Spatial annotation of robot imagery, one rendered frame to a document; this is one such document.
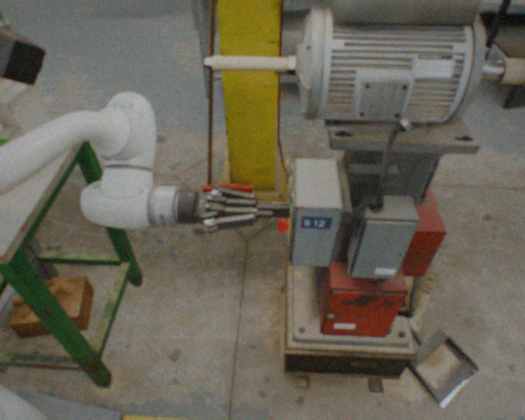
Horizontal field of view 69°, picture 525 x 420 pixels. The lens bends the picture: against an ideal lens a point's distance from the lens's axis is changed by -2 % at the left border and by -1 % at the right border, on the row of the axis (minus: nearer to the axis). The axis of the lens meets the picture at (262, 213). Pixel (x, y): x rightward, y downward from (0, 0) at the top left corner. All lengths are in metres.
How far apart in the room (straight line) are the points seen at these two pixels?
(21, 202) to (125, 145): 0.49
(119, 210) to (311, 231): 0.40
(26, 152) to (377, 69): 0.67
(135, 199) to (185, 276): 1.26
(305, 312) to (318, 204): 0.86
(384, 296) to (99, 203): 0.89
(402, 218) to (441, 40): 0.43
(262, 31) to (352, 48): 1.05
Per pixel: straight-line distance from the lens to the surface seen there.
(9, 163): 0.68
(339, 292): 1.28
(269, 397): 1.76
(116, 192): 0.85
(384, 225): 1.07
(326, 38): 0.89
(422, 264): 1.40
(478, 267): 2.36
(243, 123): 2.13
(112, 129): 0.83
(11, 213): 1.23
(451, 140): 1.05
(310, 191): 0.81
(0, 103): 1.36
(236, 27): 1.90
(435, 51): 0.93
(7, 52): 0.45
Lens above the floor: 1.67
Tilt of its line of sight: 46 degrees down
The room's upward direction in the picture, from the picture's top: straight up
